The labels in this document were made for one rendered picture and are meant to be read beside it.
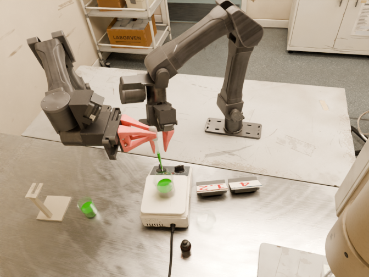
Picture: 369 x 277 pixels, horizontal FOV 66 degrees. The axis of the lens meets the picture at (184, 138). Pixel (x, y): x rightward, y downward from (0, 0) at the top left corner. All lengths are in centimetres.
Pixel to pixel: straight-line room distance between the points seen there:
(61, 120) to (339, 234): 50
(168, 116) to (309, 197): 48
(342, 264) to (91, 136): 47
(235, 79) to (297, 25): 218
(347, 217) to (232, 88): 61
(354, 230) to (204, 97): 93
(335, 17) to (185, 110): 213
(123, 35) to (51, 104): 241
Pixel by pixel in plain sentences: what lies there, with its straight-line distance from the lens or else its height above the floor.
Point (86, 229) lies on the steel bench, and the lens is 91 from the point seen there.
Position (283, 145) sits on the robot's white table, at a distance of 103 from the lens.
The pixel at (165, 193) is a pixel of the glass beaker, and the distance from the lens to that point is 76.
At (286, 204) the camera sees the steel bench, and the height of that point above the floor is 90.
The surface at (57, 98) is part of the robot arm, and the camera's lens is 62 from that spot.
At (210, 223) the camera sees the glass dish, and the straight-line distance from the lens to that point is 84.
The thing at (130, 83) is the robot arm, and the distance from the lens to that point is 76.
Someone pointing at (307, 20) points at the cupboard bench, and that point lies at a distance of 301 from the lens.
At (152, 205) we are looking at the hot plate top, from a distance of 78.
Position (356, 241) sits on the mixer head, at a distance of 34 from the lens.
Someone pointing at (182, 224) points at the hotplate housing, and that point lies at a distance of 81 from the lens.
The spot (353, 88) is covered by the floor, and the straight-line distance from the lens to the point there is 290.
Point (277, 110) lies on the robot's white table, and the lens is 115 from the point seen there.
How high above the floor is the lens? 166
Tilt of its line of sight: 48 degrees down
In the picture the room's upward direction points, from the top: 7 degrees counter-clockwise
